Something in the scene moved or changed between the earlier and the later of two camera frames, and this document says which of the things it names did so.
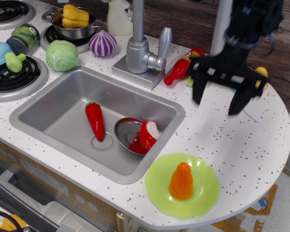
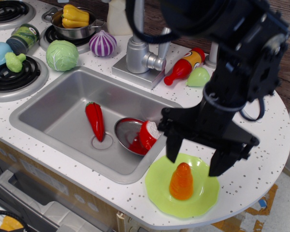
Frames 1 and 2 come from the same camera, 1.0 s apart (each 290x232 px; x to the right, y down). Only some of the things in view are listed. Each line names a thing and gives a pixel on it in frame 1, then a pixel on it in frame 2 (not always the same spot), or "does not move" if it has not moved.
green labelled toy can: [25, 36] does not move
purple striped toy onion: [102, 44] does not move
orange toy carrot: [181, 186] does not move
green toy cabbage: [62, 55] does not move
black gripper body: [228, 66] → [210, 123]
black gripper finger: [200, 81] → [173, 143]
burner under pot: [47, 36] does not move
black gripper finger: [243, 94] → [221, 161]
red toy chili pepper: [95, 116] does not move
